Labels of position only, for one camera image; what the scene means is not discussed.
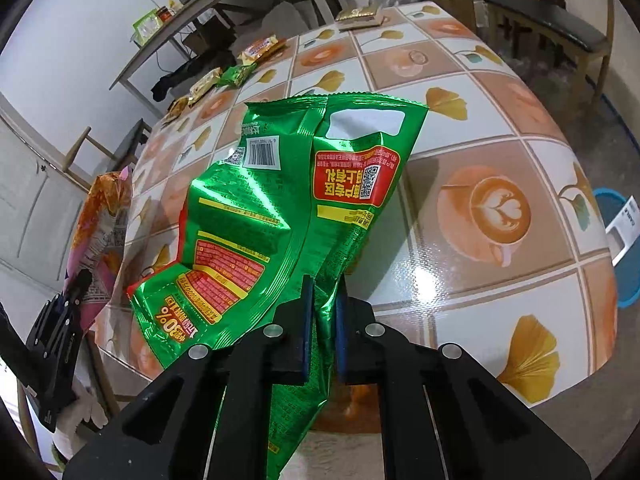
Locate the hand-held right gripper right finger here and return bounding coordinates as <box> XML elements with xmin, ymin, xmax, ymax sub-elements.
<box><xmin>334</xmin><ymin>276</ymin><xmax>593</xmax><ymax>480</ymax></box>

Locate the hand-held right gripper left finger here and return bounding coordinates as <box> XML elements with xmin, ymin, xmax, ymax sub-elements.
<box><xmin>62</xmin><ymin>275</ymin><xmax>317</xmax><ymax>480</ymax></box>

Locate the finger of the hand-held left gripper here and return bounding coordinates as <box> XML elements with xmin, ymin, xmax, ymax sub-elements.
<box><xmin>62</xmin><ymin>269</ymin><xmax>96</xmax><ymax>312</ymax></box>

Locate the orange pink snack bag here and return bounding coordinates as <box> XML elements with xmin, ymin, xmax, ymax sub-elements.
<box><xmin>66</xmin><ymin>169</ymin><xmax>133</xmax><ymax>333</ymax></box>

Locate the green snack bag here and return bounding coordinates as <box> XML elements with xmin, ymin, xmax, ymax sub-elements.
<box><xmin>126</xmin><ymin>91</ymin><xmax>430</xmax><ymax>480</ymax></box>

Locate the blue plastic wastebasket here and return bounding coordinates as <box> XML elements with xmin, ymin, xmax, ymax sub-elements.
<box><xmin>592</xmin><ymin>187</ymin><xmax>640</xmax><ymax>311</ymax></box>

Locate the person's left hand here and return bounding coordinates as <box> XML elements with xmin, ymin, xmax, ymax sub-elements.
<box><xmin>54</xmin><ymin>387</ymin><xmax>112</xmax><ymax>433</ymax></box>

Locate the white door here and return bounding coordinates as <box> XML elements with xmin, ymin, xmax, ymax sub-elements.
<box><xmin>0</xmin><ymin>105</ymin><xmax>101</xmax><ymax>291</ymax></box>

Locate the tiled pattern dining table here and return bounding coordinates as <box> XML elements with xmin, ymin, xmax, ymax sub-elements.
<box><xmin>92</xmin><ymin>2</ymin><xmax>618</xmax><ymax>433</ymax></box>

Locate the wooden chair with black seat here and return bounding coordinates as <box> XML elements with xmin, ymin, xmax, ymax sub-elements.
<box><xmin>484</xmin><ymin>0</ymin><xmax>612</xmax><ymax>126</ymax></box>
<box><xmin>65</xmin><ymin>119</ymin><xmax>153</xmax><ymax>181</ymax></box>

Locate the brown snack packet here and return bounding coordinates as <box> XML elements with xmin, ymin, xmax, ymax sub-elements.
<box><xmin>162</xmin><ymin>96</ymin><xmax>193</xmax><ymax>123</ymax></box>

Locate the black cloth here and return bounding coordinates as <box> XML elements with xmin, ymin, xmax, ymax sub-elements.
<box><xmin>150</xmin><ymin>60</ymin><xmax>201</xmax><ymax>102</ymax></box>

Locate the yellow snack packet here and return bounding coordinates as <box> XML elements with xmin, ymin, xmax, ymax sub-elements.
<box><xmin>189</xmin><ymin>67</ymin><xmax>223</xmax><ymax>106</ymax></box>

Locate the small green snack packet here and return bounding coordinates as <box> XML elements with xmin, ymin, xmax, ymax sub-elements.
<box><xmin>216</xmin><ymin>64</ymin><xmax>255</xmax><ymax>88</ymax></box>

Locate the green food packet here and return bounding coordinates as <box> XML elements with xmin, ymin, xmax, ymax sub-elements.
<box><xmin>132</xmin><ymin>10</ymin><xmax>162</xmax><ymax>43</ymax></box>

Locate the brown cardboard box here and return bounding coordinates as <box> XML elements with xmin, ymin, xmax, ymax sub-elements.
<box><xmin>427</xmin><ymin>0</ymin><xmax>478</xmax><ymax>33</ymax></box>
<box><xmin>182</xmin><ymin>17</ymin><xmax>236</xmax><ymax>56</ymax></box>

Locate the orange white snack packet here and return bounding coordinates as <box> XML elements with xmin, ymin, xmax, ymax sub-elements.
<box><xmin>237</xmin><ymin>35</ymin><xmax>290</xmax><ymax>65</ymax></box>

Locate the white printed carton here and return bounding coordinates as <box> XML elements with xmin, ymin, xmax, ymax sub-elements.
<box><xmin>605</xmin><ymin>197</ymin><xmax>640</xmax><ymax>266</ymax></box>

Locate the gold box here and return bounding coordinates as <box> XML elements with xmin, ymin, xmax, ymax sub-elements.
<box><xmin>335</xmin><ymin>2</ymin><xmax>385</xmax><ymax>28</ymax></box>

